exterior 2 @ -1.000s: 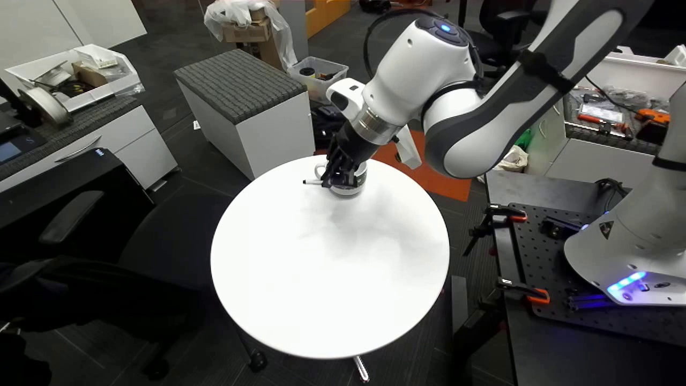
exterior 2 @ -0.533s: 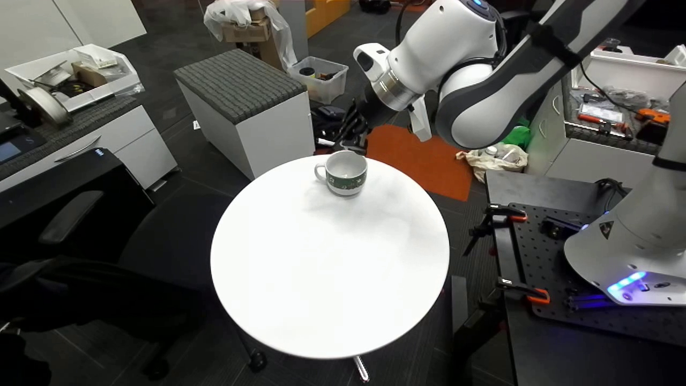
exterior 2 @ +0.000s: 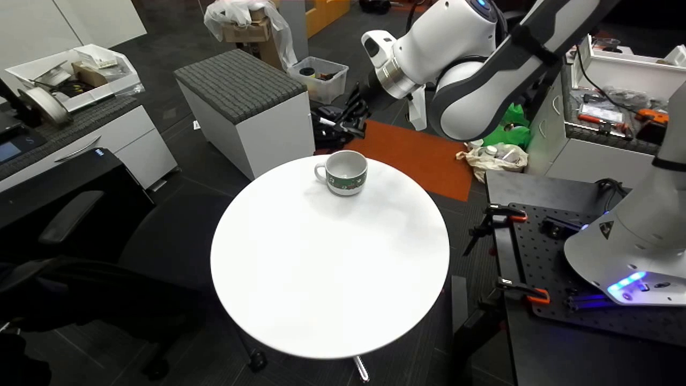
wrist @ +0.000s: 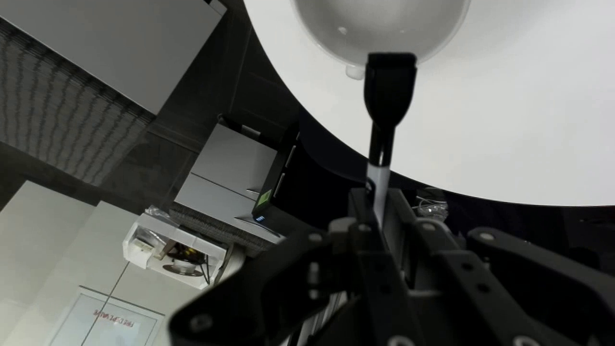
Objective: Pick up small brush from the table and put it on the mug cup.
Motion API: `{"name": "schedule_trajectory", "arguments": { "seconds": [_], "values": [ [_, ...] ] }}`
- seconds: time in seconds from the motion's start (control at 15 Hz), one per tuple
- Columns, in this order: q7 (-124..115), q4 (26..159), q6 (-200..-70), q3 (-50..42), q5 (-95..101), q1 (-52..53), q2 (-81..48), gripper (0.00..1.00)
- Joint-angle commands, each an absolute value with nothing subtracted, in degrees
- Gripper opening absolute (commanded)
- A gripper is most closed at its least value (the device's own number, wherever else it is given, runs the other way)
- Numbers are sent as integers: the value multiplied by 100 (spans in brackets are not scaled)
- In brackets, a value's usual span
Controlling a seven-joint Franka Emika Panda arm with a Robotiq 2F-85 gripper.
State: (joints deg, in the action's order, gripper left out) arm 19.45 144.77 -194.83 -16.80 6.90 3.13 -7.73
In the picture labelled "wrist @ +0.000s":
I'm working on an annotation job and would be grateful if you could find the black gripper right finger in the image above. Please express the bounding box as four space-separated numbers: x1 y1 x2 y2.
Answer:
387 188 615 346

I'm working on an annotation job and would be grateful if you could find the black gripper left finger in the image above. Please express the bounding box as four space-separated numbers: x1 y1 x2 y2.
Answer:
168 188 412 346

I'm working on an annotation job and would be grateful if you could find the white mug cup green band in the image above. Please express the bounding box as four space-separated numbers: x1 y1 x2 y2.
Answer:
295 0 474 82

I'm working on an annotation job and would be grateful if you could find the white box with clutter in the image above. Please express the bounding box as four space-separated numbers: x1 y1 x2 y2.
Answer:
122 203 232 288

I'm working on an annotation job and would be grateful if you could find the white desk with drawers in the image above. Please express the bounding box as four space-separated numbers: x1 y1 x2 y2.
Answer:
172 121 305 246

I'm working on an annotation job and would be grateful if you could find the grey perforated box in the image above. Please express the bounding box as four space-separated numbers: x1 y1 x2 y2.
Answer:
0 0 230 188

